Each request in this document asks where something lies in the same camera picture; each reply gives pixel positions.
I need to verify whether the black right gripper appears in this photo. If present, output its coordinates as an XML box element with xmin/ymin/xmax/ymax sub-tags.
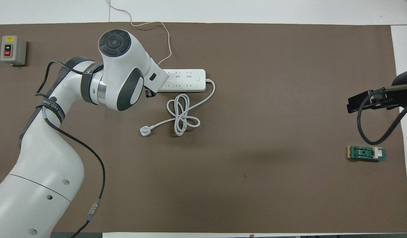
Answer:
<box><xmin>347</xmin><ymin>67</ymin><xmax>407</xmax><ymax>114</ymax></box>

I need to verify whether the pink charging cable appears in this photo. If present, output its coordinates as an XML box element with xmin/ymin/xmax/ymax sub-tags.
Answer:
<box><xmin>106</xmin><ymin>0</ymin><xmax>172</xmax><ymax>66</ymax></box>

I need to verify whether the white power strip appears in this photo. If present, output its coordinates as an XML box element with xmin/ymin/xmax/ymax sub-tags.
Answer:
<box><xmin>156</xmin><ymin>69</ymin><xmax>206</xmax><ymax>93</ymax></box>

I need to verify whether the brown table mat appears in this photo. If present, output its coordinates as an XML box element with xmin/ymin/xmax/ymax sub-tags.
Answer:
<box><xmin>0</xmin><ymin>22</ymin><xmax>407</xmax><ymax>233</ymax></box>

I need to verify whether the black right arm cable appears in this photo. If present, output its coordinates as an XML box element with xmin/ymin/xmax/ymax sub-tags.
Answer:
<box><xmin>356</xmin><ymin>84</ymin><xmax>407</xmax><ymax>146</ymax></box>

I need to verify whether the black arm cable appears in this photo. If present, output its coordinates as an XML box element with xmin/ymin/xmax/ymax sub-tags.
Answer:
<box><xmin>35</xmin><ymin>61</ymin><xmax>106</xmax><ymax>238</ymax></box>
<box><xmin>356</xmin><ymin>84</ymin><xmax>407</xmax><ymax>146</ymax></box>

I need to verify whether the white power strip cord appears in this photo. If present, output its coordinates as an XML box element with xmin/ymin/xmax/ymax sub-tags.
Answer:
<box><xmin>139</xmin><ymin>79</ymin><xmax>216</xmax><ymax>137</ymax></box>

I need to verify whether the green knife switch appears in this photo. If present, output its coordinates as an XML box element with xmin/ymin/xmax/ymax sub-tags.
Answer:
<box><xmin>347</xmin><ymin>145</ymin><xmax>386</xmax><ymax>162</ymax></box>

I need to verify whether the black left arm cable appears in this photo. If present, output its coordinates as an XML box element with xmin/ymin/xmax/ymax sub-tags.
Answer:
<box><xmin>35</xmin><ymin>61</ymin><xmax>106</xmax><ymax>238</ymax></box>

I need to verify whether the grey push-button switch box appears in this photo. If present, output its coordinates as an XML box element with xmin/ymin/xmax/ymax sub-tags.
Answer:
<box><xmin>0</xmin><ymin>35</ymin><xmax>27</xmax><ymax>66</ymax></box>

